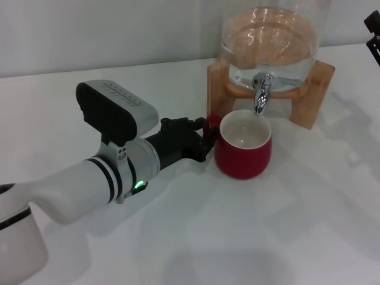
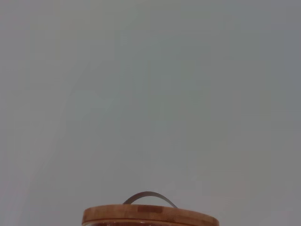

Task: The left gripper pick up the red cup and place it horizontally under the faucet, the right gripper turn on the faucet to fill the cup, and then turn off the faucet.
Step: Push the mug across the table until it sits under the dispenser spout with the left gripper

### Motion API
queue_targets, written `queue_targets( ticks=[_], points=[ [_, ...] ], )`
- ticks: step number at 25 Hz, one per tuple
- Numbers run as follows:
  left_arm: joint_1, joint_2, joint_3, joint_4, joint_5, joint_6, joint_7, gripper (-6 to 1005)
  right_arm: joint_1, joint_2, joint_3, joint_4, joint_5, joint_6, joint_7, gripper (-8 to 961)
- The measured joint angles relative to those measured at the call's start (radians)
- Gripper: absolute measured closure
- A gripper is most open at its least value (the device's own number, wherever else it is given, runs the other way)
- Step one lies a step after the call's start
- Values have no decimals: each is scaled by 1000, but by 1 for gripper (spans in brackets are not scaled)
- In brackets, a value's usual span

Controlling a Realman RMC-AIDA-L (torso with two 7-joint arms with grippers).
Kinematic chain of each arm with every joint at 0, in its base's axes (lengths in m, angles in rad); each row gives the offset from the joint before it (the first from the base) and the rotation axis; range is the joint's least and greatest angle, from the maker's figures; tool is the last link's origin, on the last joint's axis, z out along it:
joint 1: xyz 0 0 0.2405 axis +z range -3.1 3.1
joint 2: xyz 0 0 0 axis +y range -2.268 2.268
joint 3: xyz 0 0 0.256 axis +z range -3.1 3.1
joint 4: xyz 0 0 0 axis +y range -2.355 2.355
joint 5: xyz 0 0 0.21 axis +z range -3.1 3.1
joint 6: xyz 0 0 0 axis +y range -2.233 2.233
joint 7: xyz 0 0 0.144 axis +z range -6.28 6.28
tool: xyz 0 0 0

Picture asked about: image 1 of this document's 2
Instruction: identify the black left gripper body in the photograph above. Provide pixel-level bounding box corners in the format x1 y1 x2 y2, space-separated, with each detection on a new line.
145 117 206 172

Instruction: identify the red ceramic cup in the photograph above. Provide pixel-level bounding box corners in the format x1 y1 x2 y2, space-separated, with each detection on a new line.
204 109 273 181

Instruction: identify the chrome faucet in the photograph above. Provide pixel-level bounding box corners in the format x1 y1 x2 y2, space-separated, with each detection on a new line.
252 73 273 116

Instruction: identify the wooden dispenser stand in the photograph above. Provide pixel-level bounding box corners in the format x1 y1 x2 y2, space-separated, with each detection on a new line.
207 55 335 131

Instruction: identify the glass water dispenser jar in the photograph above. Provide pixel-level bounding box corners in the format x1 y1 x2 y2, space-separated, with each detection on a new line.
220 0 330 92

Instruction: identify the left wrist camera housing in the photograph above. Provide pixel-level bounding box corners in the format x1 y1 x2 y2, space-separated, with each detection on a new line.
75 79 159 148

